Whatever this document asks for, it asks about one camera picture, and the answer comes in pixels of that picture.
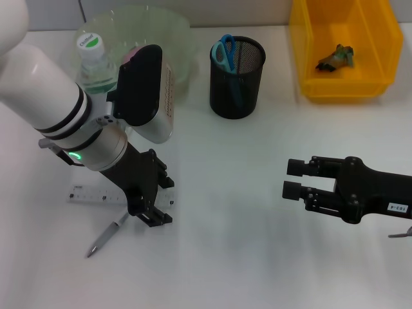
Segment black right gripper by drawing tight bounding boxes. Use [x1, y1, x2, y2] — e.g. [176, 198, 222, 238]
[281, 155, 412, 225]

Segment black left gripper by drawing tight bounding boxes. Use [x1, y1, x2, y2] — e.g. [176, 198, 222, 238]
[98, 142, 176, 229]

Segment green plastic wrapper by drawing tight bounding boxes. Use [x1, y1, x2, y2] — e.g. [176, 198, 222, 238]
[315, 44, 356, 72]

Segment light blue scissors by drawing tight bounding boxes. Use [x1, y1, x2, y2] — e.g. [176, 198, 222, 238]
[211, 33, 245, 109]

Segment pink toy peach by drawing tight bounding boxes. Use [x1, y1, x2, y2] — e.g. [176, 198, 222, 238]
[124, 46, 140, 64]

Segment clear green-label water bottle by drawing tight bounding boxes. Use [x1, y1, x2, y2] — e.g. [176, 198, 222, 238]
[76, 30, 119, 95]

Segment clear plastic ruler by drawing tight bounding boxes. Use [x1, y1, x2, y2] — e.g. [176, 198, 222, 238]
[67, 183, 178, 211]

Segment silver ballpoint pen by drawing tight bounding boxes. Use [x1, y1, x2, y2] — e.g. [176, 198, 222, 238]
[85, 212, 130, 258]

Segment black mesh pen holder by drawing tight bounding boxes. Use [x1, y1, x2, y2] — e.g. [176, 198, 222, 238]
[209, 35, 267, 119]

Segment translucent green fruit bowl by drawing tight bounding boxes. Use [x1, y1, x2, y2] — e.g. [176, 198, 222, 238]
[75, 5, 200, 107]

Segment yellow plastic bin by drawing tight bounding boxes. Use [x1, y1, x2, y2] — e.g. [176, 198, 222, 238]
[288, 0, 405, 104]

